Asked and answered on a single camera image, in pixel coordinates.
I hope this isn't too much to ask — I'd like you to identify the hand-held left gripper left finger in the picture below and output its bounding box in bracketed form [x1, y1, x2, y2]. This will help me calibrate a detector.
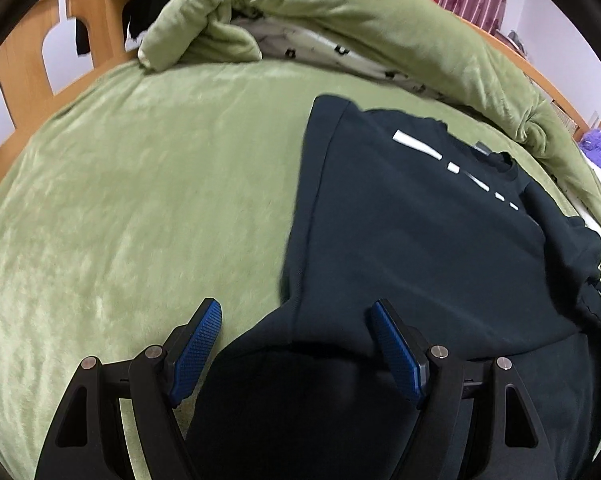
[34, 298, 224, 480]

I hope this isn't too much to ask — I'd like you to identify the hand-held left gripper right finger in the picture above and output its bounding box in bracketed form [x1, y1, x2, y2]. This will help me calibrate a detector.
[370, 299, 561, 480]

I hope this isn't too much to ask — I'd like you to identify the dark sweatshirt with white print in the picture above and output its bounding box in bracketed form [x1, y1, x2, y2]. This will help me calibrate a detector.
[185, 94, 601, 480]

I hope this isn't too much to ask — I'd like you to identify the green plush bed sheet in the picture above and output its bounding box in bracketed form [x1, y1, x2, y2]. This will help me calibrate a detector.
[0, 55, 601, 480]

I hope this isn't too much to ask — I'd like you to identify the green plush quilt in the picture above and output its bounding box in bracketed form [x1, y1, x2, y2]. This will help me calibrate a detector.
[138, 0, 601, 241]

